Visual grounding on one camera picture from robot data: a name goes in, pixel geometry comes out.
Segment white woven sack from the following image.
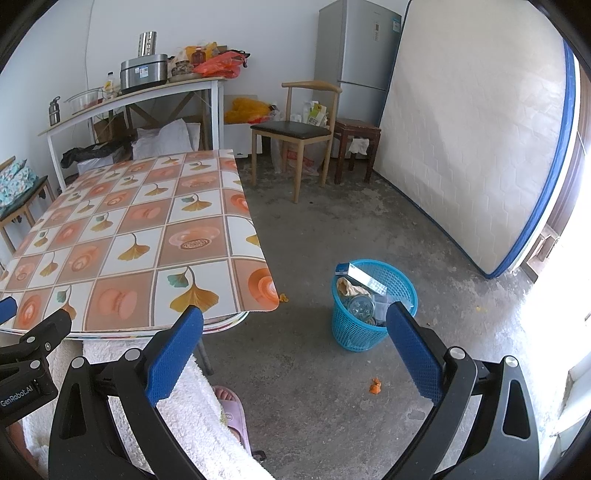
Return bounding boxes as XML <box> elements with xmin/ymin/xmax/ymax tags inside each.
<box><xmin>131</xmin><ymin>117</ymin><xmax>201</xmax><ymax>160</ymax></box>

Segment white green paper bag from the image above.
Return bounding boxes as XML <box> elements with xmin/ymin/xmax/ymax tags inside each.
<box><xmin>302</xmin><ymin>100</ymin><xmax>331</xmax><ymax>127</ymax></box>

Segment white storage box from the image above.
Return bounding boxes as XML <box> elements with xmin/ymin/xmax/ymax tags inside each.
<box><xmin>76</xmin><ymin>157</ymin><xmax>134</xmax><ymax>176</ymax></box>

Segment steel rice cooker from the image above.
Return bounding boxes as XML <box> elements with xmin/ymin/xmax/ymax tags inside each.
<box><xmin>120</xmin><ymin>53</ymin><xmax>169</xmax><ymax>95</ymax></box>

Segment red plastic bag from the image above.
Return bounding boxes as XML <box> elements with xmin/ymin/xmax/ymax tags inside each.
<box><xmin>193</xmin><ymin>51</ymin><xmax>250</xmax><ymax>79</ymax></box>

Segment grey refrigerator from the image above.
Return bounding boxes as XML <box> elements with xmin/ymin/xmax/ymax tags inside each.
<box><xmin>314</xmin><ymin>0</ymin><xmax>402</xmax><ymax>127</ymax></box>

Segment perforated metal utensil holder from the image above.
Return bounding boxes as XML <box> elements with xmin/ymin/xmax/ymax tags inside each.
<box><xmin>137</xmin><ymin>30</ymin><xmax>160</xmax><ymax>58</ymax></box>

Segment blue white toothpaste box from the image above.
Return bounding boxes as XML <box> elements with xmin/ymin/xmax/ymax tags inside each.
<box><xmin>335</xmin><ymin>261</ymin><xmax>389</xmax><ymax>296</ymax></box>

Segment wooden chair dark seat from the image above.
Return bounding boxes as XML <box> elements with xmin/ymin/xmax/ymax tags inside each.
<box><xmin>0</xmin><ymin>156</ymin><xmax>56</xmax><ymax>254</ymax></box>
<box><xmin>249</xmin><ymin>80</ymin><xmax>342</xmax><ymax>204</ymax></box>

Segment white plastic shopping bag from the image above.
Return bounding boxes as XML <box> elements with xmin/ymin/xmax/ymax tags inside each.
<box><xmin>270</xmin><ymin>136</ymin><xmax>331</xmax><ymax>176</ymax></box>

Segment person's white fleece pants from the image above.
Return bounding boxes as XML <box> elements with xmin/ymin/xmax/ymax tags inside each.
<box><xmin>21</xmin><ymin>339</ymin><xmax>275</xmax><ymax>480</ymax></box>

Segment black bag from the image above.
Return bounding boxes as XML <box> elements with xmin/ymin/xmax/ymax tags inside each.
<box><xmin>60</xmin><ymin>141</ymin><xmax>134</xmax><ymax>169</ymax></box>

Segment ginkgo patterned tablecloth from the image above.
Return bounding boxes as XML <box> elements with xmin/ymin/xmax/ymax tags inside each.
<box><xmin>0</xmin><ymin>148</ymin><xmax>282</xmax><ymax>342</ymax></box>

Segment white low cabinet box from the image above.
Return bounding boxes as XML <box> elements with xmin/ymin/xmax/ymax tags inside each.
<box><xmin>224</xmin><ymin>121</ymin><xmax>264</xmax><ymax>160</ymax></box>

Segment white side table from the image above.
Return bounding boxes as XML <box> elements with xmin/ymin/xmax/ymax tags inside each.
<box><xmin>38</xmin><ymin>76</ymin><xmax>227</xmax><ymax>185</ymax></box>

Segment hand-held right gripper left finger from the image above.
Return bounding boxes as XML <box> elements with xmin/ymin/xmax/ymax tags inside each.
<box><xmin>48</xmin><ymin>305</ymin><xmax>206</xmax><ymax>480</ymax></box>

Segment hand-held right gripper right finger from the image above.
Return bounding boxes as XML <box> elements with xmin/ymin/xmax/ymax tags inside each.
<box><xmin>385</xmin><ymin>301</ymin><xmax>541</xmax><ymax>480</ymax></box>

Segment dark wooden stool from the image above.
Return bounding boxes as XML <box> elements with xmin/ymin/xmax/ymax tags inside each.
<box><xmin>331</xmin><ymin>117</ymin><xmax>383</xmax><ymax>185</ymax></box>

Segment pink slipper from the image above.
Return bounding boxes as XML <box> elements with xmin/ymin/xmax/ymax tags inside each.
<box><xmin>215</xmin><ymin>385</ymin><xmax>254</xmax><ymax>457</ymax></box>

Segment white mattress blue edge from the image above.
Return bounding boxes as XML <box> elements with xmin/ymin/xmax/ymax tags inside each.
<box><xmin>372</xmin><ymin>0</ymin><xmax>580</xmax><ymax>280</ymax></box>

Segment blue plastic basket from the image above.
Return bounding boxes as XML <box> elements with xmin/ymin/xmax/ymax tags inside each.
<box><xmin>331</xmin><ymin>259</ymin><xmax>419</xmax><ymax>354</ymax></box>

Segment brown paper shopping bag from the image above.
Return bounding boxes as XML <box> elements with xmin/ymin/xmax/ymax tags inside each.
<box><xmin>92</xmin><ymin>115</ymin><xmax>127</xmax><ymax>144</ymax></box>

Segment floral cushion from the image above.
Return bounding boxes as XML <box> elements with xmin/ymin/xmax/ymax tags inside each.
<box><xmin>0</xmin><ymin>159</ymin><xmax>40</xmax><ymax>208</ymax></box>

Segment yellow plastic bag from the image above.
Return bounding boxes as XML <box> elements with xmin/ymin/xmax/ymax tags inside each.
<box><xmin>225</xmin><ymin>97</ymin><xmax>271</xmax><ymax>124</ymax></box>

